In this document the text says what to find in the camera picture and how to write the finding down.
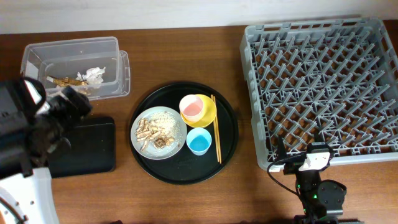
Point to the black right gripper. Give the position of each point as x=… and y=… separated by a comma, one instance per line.
x=294, y=168

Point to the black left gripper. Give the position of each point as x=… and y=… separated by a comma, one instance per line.
x=61, y=101

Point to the gold foil wrapper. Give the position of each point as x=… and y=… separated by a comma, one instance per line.
x=66, y=81

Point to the white tissue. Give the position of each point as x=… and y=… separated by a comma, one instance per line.
x=93, y=76

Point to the yellow plastic bowl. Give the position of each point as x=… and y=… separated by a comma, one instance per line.
x=209, y=113

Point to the light blue plastic cup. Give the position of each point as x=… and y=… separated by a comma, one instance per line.
x=199, y=141

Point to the pink plastic cup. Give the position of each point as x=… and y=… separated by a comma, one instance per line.
x=191, y=107

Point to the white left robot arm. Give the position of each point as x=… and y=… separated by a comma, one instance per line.
x=32, y=127

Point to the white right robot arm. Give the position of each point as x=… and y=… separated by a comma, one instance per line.
x=322, y=200

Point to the clear plastic waste bin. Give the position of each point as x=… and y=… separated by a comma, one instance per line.
x=75, y=58

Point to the grey plastic dishwasher rack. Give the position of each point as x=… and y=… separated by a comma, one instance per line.
x=333, y=81

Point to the black rectangular bin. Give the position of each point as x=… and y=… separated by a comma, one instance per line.
x=92, y=149

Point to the grey plate with food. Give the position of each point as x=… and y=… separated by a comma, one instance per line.
x=151, y=152

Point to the food scraps on plate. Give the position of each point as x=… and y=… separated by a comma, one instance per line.
x=160, y=129

